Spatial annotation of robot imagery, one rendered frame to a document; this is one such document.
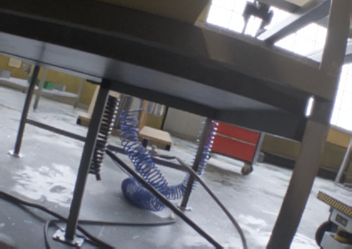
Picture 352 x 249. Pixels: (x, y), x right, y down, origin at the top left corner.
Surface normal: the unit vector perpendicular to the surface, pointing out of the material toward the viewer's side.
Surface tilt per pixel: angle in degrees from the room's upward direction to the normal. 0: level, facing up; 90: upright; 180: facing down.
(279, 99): 90
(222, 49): 90
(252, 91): 90
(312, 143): 90
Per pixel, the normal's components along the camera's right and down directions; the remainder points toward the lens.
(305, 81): 0.04, 0.04
